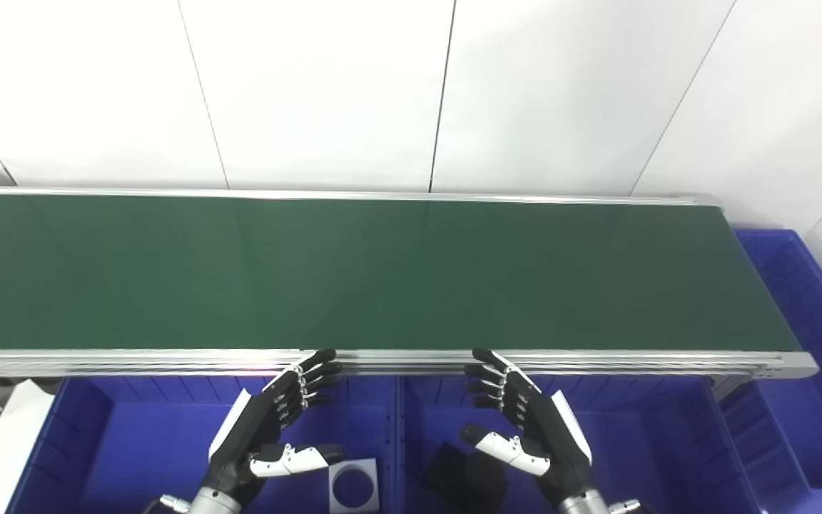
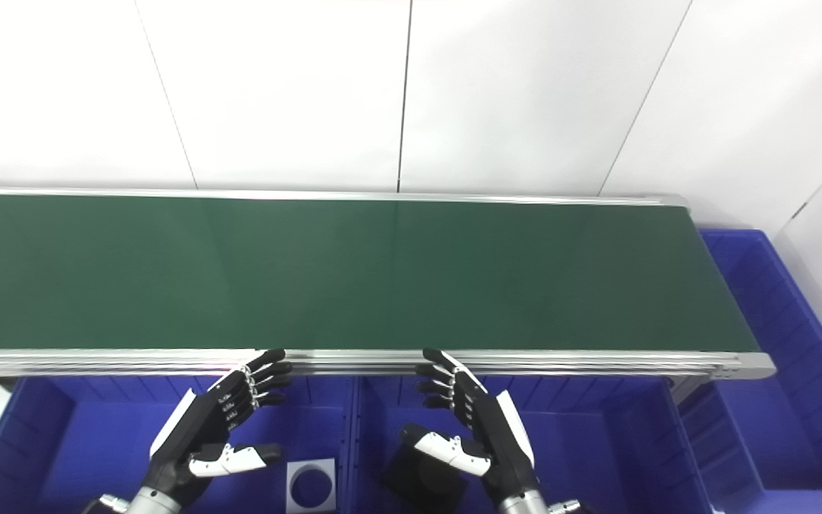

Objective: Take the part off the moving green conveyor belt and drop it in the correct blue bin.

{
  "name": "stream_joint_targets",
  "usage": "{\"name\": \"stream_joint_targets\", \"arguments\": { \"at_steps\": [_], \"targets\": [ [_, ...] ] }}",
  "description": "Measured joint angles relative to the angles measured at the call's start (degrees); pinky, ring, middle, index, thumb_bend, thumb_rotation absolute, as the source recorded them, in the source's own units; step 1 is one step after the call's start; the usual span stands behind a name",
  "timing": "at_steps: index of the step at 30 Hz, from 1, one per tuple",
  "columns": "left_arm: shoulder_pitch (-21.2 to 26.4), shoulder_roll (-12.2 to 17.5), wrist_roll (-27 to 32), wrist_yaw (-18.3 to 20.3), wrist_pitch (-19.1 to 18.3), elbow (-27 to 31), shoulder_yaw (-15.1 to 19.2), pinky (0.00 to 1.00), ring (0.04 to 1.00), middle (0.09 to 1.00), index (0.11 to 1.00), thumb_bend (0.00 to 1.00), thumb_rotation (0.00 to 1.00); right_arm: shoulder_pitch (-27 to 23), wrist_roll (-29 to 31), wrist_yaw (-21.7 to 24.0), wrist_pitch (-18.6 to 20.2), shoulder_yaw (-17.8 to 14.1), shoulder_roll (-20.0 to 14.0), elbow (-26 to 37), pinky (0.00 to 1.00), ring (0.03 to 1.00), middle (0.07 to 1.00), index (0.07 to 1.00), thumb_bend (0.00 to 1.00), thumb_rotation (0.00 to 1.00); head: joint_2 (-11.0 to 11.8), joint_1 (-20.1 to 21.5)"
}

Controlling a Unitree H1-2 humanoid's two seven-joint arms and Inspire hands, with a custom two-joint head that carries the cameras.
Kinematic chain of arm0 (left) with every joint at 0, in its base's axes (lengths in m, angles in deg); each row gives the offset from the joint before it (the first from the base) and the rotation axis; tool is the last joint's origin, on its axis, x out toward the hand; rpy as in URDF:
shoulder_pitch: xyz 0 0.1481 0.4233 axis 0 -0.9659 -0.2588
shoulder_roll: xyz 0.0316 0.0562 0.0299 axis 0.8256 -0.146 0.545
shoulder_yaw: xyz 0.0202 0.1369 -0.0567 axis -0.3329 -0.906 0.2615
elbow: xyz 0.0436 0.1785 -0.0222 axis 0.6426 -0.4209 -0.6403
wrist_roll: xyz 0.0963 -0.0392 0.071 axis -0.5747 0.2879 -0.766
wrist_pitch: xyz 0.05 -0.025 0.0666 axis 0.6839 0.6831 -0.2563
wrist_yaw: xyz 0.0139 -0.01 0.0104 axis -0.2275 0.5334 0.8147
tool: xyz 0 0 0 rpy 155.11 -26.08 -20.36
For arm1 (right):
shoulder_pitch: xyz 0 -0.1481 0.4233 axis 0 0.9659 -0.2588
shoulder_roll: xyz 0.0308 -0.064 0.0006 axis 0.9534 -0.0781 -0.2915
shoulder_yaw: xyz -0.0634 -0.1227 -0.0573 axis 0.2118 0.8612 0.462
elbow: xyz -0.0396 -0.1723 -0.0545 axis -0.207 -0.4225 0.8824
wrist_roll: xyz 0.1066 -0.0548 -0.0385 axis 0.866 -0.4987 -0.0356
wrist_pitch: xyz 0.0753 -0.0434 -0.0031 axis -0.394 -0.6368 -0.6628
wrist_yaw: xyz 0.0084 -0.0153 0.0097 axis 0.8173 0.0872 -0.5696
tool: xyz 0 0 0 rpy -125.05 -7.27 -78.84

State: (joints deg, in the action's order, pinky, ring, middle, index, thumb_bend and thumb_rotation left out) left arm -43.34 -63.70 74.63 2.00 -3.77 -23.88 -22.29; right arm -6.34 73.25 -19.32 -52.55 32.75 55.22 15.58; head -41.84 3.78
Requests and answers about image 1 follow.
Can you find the white square part with hole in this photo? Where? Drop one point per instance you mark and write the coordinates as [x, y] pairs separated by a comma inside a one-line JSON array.
[[337, 468]]

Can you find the blue plastic bin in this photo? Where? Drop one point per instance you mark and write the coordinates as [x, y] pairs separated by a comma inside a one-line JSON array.
[[653, 442], [810, 371], [147, 442]]

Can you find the green conveyor belt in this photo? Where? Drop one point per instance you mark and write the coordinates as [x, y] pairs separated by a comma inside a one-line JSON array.
[[668, 360], [382, 275]]

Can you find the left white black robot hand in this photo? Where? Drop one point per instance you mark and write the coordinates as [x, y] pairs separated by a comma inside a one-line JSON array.
[[257, 421]]

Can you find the black part with square base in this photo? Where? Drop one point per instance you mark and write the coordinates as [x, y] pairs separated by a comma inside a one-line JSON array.
[[461, 475]]

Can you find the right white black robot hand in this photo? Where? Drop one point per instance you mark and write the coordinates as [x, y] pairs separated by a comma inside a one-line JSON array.
[[543, 428]]

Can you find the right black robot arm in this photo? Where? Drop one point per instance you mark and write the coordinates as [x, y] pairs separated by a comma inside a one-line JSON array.
[[582, 504]]

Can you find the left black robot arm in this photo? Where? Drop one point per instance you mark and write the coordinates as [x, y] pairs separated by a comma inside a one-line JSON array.
[[212, 503]]

